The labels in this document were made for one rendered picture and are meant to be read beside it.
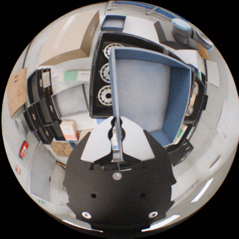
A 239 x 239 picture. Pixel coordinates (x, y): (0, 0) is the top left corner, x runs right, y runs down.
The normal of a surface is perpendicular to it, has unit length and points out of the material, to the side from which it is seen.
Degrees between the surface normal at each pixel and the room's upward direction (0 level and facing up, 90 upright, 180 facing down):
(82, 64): 0
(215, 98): 90
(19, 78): 76
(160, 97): 1
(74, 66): 0
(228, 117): 90
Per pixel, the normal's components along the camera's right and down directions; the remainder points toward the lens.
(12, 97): 1.00, -0.04
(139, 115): 0.18, 0.52
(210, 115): -0.99, 0.12
